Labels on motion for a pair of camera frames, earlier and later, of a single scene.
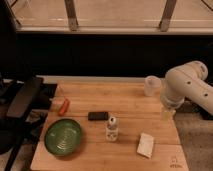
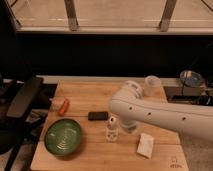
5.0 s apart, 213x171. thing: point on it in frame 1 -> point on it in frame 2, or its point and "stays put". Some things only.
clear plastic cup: (152, 85) stays put
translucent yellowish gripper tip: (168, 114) -> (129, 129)
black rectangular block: (98, 116) stays put
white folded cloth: (145, 145) stays put
